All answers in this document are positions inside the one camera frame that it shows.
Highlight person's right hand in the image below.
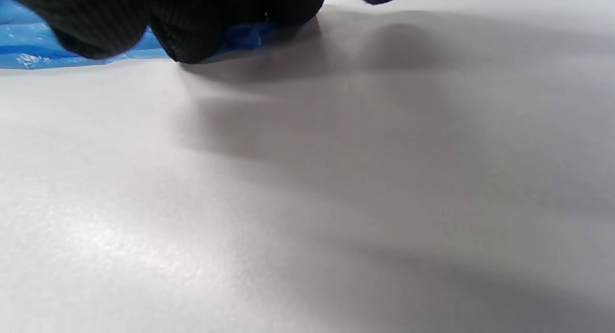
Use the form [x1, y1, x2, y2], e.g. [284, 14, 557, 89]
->
[0, 0, 414, 64]

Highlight blue plastic bag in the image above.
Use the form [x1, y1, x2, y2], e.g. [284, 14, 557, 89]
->
[0, 0, 277, 70]

